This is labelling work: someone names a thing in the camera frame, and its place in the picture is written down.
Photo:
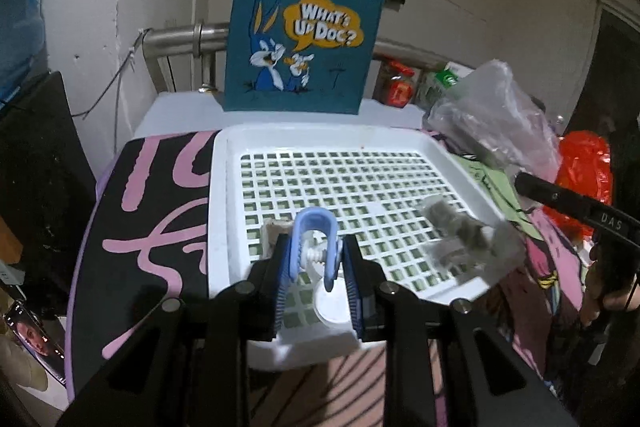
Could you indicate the blue plastic clothes peg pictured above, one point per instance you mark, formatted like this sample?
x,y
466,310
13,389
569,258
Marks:
x,y
312,222

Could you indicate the smartphone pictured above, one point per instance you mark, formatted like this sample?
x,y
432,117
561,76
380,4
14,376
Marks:
x,y
37,339

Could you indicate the clear plastic bag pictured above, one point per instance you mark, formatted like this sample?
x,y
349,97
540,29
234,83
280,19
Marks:
x,y
500,122

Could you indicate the round translucent white lid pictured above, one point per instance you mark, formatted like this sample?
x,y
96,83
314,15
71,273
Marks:
x,y
334,304

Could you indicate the black panel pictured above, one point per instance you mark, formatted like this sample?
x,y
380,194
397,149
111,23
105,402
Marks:
x,y
40,177

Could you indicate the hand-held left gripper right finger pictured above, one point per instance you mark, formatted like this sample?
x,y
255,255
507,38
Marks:
x,y
353,289

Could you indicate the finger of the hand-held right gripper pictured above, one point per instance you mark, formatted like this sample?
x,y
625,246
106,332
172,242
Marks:
x,y
550,197

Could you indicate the dark glass door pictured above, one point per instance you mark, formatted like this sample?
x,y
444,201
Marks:
x,y
610,67

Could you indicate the clear cup in tray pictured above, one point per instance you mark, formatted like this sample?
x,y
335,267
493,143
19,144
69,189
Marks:
x,y
437,209

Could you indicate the metal rail pipe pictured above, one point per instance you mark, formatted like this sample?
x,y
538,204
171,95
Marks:
x,y
175,39

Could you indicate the white perforated plastic tray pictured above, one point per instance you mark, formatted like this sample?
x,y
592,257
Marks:
x,y
227,217

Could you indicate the blue cartoon rabbit tote bag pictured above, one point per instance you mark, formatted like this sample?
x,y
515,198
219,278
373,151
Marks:
x,y
300,47

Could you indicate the person's right hand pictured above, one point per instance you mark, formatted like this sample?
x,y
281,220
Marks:
x,y
592,292

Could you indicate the green and white carton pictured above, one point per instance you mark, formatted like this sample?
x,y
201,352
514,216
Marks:
x,y
442,82

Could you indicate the red plastic bag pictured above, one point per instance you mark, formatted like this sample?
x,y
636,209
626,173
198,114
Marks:
x,y
582,167

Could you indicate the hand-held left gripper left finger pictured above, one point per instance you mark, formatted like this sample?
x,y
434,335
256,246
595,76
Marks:
x,y
282,289

